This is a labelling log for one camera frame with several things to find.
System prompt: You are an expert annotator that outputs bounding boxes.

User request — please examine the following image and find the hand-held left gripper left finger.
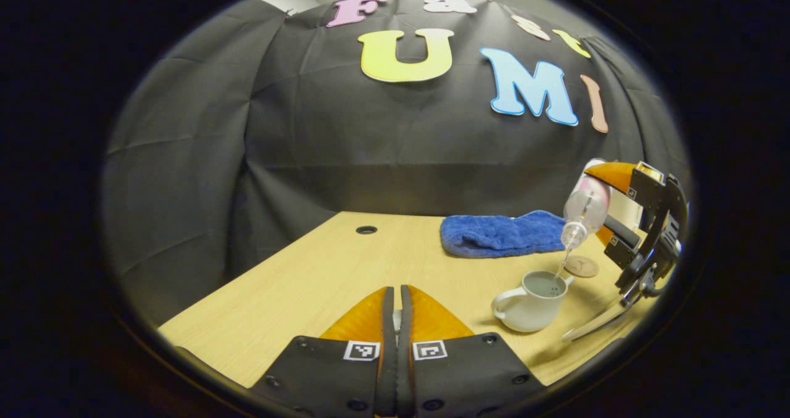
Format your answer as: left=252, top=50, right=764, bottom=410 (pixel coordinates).
left=250, top=286, right=397, bottom=417

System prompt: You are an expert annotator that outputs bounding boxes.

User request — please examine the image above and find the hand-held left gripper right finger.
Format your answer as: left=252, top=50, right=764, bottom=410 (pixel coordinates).
left=398, top=285, right=545, bottom=417

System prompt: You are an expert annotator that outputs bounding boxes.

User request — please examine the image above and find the clear water bottle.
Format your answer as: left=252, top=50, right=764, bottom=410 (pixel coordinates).
left=560, top=159, right=612, bottom=250

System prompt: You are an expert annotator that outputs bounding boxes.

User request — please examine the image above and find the round cork coaster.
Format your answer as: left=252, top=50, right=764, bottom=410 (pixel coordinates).
left=563, top=255, right=600, bottom=278

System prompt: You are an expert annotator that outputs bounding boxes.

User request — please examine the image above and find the white teacup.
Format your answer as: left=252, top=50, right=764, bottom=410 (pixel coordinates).
left=491, top=270, right=575, bottom=333

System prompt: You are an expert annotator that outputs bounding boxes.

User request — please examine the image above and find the blue towel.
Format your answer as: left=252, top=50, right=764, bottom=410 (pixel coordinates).
left=440, top=210, right=567, bottom=259

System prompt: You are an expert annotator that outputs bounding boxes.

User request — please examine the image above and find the black backdrop cloth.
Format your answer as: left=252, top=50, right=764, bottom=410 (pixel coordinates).
left=102, top=0, right=692, bottom=326

